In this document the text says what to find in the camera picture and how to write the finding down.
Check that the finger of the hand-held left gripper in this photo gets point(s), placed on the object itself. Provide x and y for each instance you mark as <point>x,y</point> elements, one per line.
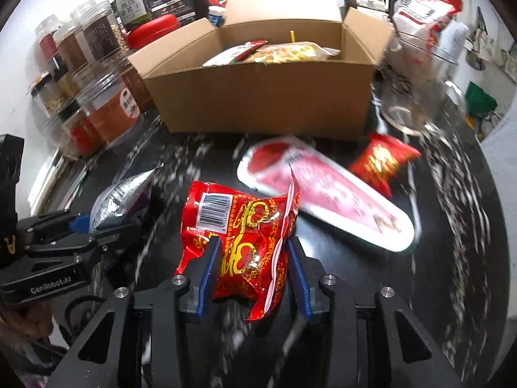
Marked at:
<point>109,240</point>
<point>78,223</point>

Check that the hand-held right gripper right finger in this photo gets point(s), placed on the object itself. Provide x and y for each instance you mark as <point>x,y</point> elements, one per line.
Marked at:
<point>297,279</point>

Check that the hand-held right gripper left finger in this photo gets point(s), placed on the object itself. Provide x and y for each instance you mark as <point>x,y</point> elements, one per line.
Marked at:
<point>210,275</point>

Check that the silver foil snack packet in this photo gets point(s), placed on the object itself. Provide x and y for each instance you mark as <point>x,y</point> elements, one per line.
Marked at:
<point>117,202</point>

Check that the red patterned snack packet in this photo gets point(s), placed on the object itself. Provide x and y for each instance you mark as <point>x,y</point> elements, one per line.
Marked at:
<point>246,230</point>

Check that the cardboard box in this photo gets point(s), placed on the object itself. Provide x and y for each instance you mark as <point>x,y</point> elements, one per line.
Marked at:
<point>258,93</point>

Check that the red and white packet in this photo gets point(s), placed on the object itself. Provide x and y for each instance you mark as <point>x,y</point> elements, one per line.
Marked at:
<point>230,54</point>

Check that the person's left hand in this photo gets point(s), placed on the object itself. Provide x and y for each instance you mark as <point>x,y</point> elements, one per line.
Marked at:
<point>24,319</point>

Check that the white paper sheets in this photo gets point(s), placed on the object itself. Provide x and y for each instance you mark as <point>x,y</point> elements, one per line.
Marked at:
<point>56,182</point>

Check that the pink and white flat packet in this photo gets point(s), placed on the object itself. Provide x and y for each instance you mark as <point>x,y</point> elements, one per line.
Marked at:
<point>335,194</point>

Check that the group of clear plastic jars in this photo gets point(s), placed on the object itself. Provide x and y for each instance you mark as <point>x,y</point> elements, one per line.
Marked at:
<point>101,89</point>

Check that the small red snack packet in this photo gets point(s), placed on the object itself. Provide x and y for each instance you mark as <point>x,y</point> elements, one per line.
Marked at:
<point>381,161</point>

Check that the red round container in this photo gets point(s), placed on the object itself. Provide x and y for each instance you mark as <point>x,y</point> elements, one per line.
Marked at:
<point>153,32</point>

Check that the glass pitcher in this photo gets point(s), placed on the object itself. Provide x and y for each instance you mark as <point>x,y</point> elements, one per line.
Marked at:
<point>416,89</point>

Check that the green bag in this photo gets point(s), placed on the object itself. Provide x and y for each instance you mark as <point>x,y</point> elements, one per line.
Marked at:
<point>480,99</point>

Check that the hanging canvas tote bag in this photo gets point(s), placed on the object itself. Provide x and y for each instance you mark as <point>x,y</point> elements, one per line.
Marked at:
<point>480,44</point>

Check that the large red and white bag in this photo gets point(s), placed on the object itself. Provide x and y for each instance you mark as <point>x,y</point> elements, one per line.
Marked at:
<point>424,4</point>

